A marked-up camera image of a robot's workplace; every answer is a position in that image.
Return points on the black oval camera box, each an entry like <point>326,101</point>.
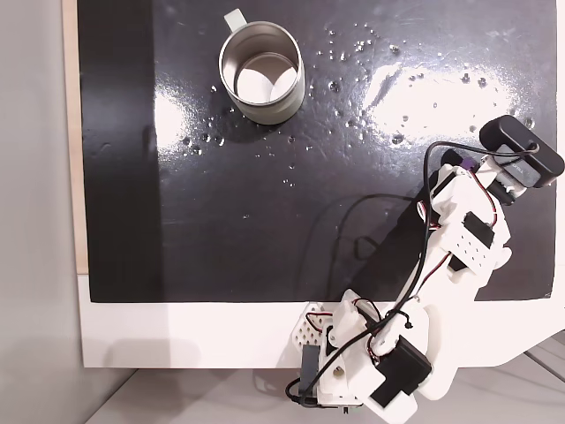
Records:
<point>523,152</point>

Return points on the purple ribbed pen grip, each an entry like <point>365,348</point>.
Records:
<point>466,164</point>

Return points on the black table clamp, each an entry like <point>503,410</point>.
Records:
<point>309,366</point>

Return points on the black glossy mat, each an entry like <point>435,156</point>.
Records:
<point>220,199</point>

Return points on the silver metal mug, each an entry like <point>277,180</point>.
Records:
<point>262,77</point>

